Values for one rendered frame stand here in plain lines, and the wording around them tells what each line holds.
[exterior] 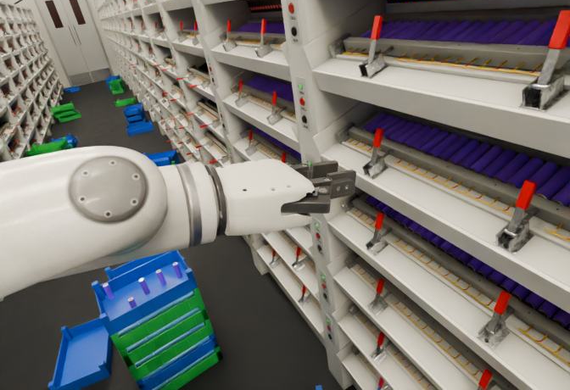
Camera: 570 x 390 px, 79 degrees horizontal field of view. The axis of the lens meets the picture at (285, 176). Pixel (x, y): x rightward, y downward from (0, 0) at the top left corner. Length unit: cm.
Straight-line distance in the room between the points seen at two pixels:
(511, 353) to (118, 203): 59
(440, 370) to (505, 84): 58
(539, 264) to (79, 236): 49
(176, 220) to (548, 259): 44
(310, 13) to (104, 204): 58
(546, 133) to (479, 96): 9
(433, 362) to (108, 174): 75
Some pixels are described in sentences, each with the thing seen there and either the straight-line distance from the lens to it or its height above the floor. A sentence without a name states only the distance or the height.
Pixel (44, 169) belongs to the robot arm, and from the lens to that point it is 26.
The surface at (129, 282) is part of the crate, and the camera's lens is 146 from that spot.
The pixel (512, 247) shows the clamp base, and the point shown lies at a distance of 54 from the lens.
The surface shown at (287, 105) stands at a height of 98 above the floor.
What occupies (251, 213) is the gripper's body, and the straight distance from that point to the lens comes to 34.
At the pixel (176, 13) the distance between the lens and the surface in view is 207.
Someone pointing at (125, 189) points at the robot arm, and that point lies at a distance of 25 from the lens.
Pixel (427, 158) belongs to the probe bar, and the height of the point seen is 98.
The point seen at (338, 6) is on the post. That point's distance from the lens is 77.
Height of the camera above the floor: 127
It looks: 28 degrees down
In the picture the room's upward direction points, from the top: 9 degrees counter-clockwise
